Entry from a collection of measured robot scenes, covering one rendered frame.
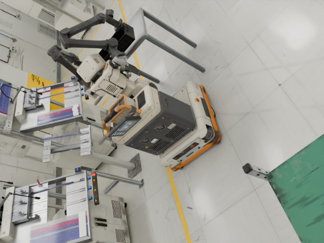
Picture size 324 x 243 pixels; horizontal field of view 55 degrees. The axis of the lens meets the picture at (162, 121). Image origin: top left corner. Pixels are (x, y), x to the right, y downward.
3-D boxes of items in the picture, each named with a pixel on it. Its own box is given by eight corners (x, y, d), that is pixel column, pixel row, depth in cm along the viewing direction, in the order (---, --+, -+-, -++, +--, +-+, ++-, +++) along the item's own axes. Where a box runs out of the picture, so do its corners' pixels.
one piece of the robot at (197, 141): (205, 141, 264) (198, 138, 260) (173, 163, 287) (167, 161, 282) (204, 138, 266) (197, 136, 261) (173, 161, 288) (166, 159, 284)
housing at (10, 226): (21, 193, 303) (14, 185, 292) (16, 241, 270) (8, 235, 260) (13, 195, 303) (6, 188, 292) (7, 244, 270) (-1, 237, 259)
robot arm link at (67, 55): (49, 57, 248) (60, 48, 247) (45, 51, 249) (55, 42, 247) (70, 63, 291) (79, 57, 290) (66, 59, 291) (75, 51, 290)
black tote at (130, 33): (101, 79, 304) (90, 74, 297) (100, 67, 314) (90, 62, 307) (135, 39, 273) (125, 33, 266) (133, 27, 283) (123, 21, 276)
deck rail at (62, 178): (87, 172, 307) (85, 169, 302) (87, 174, 305) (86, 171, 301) (17, 192, 303) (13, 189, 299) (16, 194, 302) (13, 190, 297)
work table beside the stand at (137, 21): (205, 70, 323) (145, 34, 276) (162, 108, 361) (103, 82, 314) (196, 43, 350) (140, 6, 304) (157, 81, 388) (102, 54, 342)
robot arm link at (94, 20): (62, 43, 244) (63, 34, 235) (58, 38, 244) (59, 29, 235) (104, 23, 266) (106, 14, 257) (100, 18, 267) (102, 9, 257)
